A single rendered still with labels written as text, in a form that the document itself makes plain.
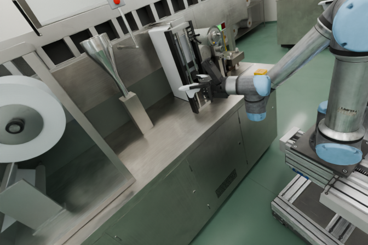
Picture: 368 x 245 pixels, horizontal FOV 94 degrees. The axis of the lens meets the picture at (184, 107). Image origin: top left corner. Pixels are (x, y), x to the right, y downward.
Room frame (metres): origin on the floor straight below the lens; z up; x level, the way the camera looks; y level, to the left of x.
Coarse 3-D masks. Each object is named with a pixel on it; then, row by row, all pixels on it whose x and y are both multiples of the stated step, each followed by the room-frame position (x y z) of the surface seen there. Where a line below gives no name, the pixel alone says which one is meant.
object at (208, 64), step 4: (204, 60) 0.65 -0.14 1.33; (208, 60) 0.65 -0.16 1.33; (204, 64) 0.65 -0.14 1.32; (208, 64) 0.64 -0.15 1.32; (212, 64) 0.66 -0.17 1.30; (204, 68) 0.65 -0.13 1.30; (208, 68) 0.64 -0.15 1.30; (212, 68) 0.64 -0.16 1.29; (216, 68) 0.65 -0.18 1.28; (208, 72) 0.64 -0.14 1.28; (212, 72) 0.63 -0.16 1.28; (216, 72) 0.64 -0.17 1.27; (212, 76) 0.63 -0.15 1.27; (216, 76) 0.62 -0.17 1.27; (220, 76) 0.63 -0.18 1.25; (216, 80) 0.62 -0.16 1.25; (220, 80) 0.61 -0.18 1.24; (216, 84) 0.62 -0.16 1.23
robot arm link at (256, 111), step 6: (264, 96) 0.52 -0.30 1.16; (246, 102) 0.53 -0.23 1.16; (252, 102) 0.51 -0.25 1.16; (258, 102) 0.50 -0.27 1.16; (264, 102) 0.51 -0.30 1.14; (246, 108) 0.54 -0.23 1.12; (252, 108) 0.51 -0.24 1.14; (258, 108) 0.50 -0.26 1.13; (264, 108) 0.51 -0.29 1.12; (252, 114) 0.51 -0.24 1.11; (258, 114) 0.50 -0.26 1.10; (264, 114) 0.51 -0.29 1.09; (252, 120) 0.52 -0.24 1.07; (258, 120) 0.50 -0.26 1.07
